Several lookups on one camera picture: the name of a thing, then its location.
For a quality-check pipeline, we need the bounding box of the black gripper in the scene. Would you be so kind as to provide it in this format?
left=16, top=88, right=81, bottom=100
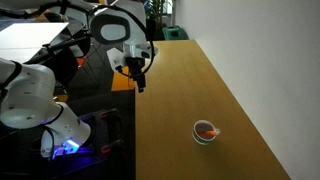
left=125, top=57, right=147, bottom=94

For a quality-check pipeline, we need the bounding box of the orange sharpie highlighter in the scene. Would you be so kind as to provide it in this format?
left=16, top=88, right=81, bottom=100
left=197, top=130, right=217, bottom=137

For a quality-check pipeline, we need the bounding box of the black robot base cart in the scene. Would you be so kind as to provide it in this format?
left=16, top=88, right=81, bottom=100
left=0, top=108, right=136, bottom=180

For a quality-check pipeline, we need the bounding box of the orange chair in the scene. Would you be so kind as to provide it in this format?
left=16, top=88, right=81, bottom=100
left=110, top=65, right=136, bottom=92

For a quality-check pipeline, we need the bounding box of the green potted plant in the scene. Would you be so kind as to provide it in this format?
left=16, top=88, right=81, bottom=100
left=144, top=0, right=173, bottom=28

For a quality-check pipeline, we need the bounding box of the white cup with green band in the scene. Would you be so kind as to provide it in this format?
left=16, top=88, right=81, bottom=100
left=192, top=119, right=221, bottom=146

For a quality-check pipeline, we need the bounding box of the black tripod stand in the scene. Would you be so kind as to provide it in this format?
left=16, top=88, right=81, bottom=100
left=41, top=31, right=101, bottom=88

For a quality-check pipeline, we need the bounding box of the white desk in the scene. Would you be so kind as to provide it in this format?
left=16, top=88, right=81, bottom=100
left=0, top=22, right=70, bottom=64

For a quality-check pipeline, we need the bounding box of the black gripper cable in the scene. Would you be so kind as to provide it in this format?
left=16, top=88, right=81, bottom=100
left=115, top=19, right=156, bottom=80

